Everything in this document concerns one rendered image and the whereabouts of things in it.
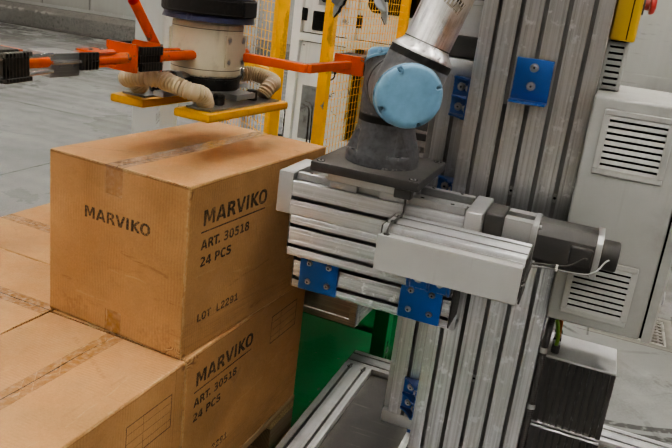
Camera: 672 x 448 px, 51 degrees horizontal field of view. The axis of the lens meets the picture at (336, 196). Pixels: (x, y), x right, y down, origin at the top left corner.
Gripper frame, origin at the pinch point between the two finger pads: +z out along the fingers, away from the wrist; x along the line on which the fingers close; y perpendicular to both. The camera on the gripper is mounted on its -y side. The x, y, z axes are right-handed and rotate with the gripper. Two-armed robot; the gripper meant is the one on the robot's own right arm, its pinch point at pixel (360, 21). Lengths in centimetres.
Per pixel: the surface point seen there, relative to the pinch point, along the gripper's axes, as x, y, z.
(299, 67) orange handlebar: -1.5, 26.7, 11.0
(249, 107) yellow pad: -12.1, 30.2, 22.1
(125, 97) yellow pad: -36, 47, 23
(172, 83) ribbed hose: -20, 50, 16
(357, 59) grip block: 2.5, 4.1, 9.3
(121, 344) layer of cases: -20, 63, 75
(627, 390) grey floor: 86, -105, 129
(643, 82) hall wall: 20, -894, 66
